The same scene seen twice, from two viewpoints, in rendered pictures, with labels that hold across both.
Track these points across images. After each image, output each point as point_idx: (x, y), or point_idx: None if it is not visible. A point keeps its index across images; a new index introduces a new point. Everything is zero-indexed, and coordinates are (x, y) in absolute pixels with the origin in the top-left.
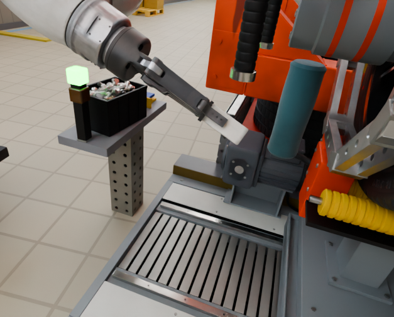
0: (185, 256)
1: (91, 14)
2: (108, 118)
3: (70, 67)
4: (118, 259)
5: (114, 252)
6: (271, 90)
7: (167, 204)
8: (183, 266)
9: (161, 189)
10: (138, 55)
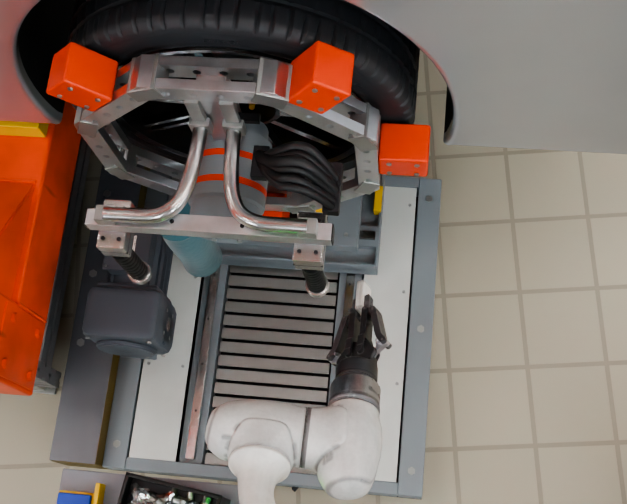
0: (276, 393)
1: (372, 393)
2: (225, 498)
3: None
4: (313, 475)
5: (285, 502)
6: (48, 273)
7: (188, 447)
8: (294, 391)
9: (155, 470)
10: (374, 358)
